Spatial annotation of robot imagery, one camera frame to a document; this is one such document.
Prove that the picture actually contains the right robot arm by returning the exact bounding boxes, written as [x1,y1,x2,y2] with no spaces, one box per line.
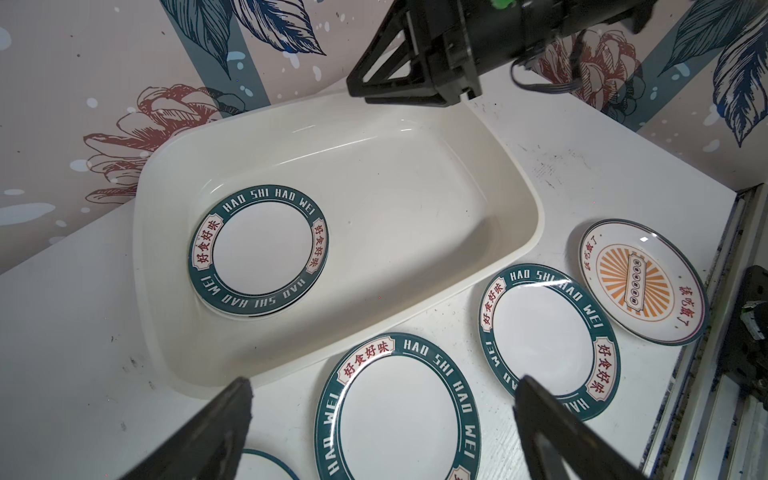
[346,0,654,108]

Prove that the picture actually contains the green rim plate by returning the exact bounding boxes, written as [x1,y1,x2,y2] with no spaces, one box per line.
[314,332,482,479]
[187,184,330,318]
[478,263,622,421]

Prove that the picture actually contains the orange sunburst plate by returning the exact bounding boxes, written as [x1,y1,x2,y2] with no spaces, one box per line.
[579,219,709,346]

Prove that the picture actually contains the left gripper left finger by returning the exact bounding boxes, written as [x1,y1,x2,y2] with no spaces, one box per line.
[124,377,253,479]

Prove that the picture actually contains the white black line plate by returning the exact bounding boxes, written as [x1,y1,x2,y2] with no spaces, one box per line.
[235,449,298,480]

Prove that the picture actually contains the white plastic bin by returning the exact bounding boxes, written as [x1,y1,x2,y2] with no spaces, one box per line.
[133,93,544,398]

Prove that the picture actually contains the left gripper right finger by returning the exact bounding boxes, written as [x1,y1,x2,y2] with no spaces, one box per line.
[513,376,644,479]

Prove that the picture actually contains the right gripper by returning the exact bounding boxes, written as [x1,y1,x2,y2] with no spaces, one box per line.
[346,1,567,108]

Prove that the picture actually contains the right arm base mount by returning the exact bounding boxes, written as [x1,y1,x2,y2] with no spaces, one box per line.
[720,265,767,409]

